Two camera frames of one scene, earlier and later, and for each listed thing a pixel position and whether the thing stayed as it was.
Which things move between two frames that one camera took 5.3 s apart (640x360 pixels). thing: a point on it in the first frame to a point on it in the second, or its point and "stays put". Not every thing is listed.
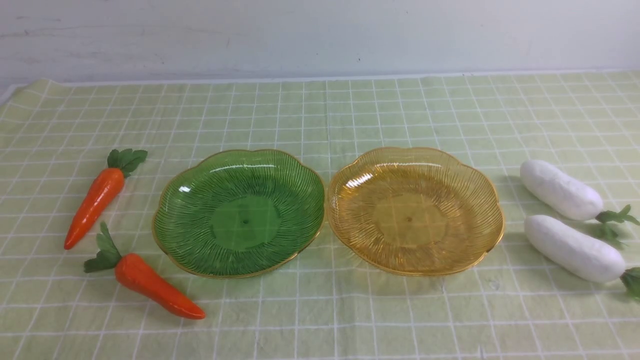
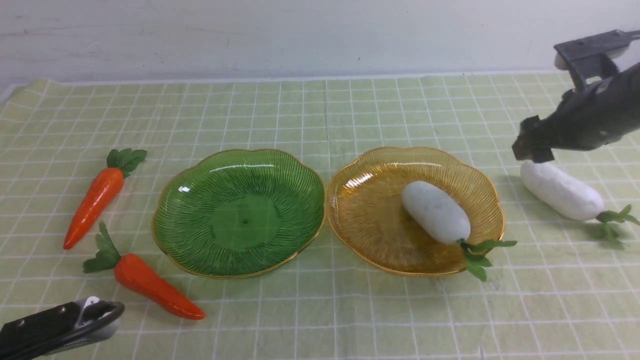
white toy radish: (589, 257) to (442, 217)
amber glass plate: (415, 211) stays put
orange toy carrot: (100, 192) stays put
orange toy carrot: (132, 272) stays put
